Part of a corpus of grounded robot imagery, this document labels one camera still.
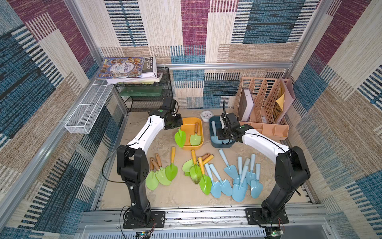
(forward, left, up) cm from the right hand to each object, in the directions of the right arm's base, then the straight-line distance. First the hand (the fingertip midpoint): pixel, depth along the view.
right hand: (219, 131), depth 92 cm
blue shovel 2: (-29, -2, -12) cm, 31 cm away
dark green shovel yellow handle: (-21, +15, -10) cm, 28 cm away
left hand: (+3, +24, +5) cm, 24 cm away
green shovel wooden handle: (-25, +40, -11) cm, 48 cm away
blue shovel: (-29, +4, -12) cm, 32 cm away
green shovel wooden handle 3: (+3, +14, -12) cm, 19 cm away
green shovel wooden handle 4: (-6, +23, +2) cm, 24 cm away
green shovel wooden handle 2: (-22, +34, -11) cm, 42 cm away
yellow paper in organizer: (+12, -36, +13) cm, 40 cm away
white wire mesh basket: (+11, +82, +8) cm, 83 cm away
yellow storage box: (+6, +11, -8) cm, 15 cm away
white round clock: (+22, +6, -9) cm, 25 cm away
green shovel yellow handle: (-26, +9, -12) cm, 30 cm away
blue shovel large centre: (-32, -8, -12) cm, 35 cm away
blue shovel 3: (-19, -7, -12) cm, 24 cm away
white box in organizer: (+15, -21, +7) cm, 26 cm away
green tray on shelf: (+25, +49, +12) cm, 57 cm away
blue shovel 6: (-30, -18, -12) cm, 37 cm away
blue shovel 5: (-23, -18, -13) cm, 31 cm away
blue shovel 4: (-19, -11, -10) cm, 24 cm away
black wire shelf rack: (+34, +53, -1) cm, 63 cm away
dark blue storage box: (+13, 0, -10) cm, 16 cm away
